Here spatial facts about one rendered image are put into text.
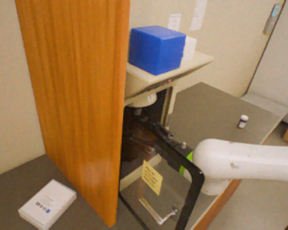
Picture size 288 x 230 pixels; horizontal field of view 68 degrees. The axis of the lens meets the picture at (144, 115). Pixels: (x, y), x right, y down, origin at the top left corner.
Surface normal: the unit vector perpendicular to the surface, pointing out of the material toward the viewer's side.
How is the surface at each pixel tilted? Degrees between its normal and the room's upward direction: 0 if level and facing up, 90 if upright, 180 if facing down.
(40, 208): 0
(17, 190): 0
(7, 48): 90
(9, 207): 0
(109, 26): 90
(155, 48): 90
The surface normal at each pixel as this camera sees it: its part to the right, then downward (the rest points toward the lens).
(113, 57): -0.69, 0.34
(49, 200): 0.11, -0.82
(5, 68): 0.72, 0.45
